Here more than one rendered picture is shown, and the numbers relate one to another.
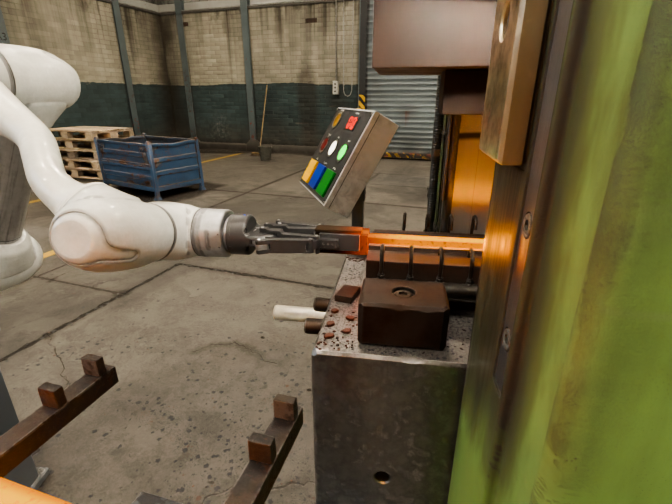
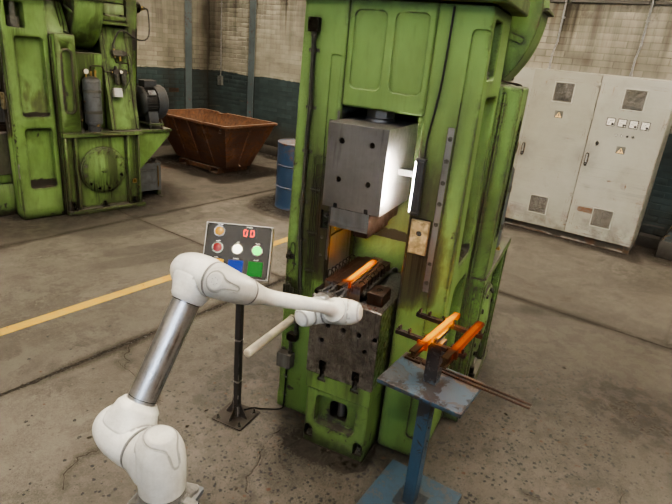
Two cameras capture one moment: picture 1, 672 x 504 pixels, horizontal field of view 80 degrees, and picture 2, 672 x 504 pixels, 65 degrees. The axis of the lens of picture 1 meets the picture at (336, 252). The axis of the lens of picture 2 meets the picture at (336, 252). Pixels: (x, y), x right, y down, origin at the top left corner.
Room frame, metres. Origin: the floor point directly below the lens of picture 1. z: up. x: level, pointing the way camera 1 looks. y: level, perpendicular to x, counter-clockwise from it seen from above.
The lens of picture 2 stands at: (0.10, 2.29, 2.06)
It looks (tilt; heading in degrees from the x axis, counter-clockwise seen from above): 21 degrees down; 285
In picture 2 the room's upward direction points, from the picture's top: 5 degrees clockwise
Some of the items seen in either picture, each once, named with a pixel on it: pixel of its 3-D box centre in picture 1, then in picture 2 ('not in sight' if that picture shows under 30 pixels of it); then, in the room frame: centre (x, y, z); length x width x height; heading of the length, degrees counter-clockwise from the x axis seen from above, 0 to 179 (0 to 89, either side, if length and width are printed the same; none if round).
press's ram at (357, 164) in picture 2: not in sight; (379, 164); (0.62, -0.26, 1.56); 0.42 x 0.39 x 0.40; 81
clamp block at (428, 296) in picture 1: (402, 312); (379, 295); (0.51, -0.09, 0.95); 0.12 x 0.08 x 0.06; 81
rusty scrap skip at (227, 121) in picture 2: not in sight; (213, 141); (4.70, -5.95, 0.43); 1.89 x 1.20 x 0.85; 160
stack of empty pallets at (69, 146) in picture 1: (91, 151); not in sight; (6.89, 4.09, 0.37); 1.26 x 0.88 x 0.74; 70
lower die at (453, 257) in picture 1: (488, 263); (358, 275); (0.66, -0.27, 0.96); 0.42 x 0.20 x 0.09; 81
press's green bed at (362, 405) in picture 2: not in sight; (355, 391); (0.60, -0.27, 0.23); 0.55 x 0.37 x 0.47; 81
